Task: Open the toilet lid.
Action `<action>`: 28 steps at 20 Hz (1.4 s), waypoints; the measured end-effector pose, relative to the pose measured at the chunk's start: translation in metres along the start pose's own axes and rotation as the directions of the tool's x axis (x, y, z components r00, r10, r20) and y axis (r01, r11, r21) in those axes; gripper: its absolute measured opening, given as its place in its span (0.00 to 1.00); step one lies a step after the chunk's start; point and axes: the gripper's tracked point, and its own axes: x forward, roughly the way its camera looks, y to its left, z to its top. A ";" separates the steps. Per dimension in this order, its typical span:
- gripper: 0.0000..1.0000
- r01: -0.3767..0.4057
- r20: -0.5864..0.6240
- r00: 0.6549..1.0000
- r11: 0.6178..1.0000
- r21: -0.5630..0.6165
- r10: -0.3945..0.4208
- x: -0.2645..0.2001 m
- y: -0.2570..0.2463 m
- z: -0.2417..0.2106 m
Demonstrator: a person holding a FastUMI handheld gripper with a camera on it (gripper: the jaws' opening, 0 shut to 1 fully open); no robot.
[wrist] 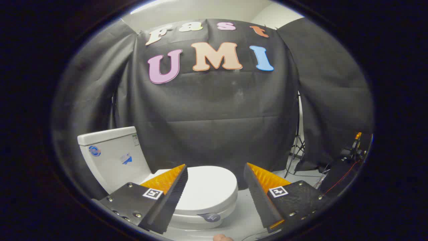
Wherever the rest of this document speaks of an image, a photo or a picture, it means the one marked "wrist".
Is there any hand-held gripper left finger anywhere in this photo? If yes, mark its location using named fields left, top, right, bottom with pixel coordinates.
left=97, top=163, right=189, bottom=235

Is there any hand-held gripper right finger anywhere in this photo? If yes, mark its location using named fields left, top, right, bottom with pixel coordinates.
left=243, top=162, right=331, bottom=234

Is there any white toilet lid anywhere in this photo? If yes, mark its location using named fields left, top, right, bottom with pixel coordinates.
left=152, top=166, right=238, bottom=223

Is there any white toilet seat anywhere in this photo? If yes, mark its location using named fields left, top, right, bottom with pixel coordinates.
left=171, top=201, right=236, bottom=224

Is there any white ceramic toilet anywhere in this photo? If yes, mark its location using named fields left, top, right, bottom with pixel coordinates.
left=78, top=127, right=238, bottom=231

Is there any black light stand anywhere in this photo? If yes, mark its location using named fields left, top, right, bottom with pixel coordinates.
left=284, top=94, right=306, bottom=178

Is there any black backdrop cloth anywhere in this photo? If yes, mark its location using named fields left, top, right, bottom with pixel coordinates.
left=52, top=17, right=374, bottom=201

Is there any dark equipment with orange part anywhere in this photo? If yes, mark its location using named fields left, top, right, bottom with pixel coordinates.
left=320, top=132, right=372, bottom=198

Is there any red thin cable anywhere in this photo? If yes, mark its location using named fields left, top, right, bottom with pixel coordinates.
left=324, top=160, right=364, bottom=195

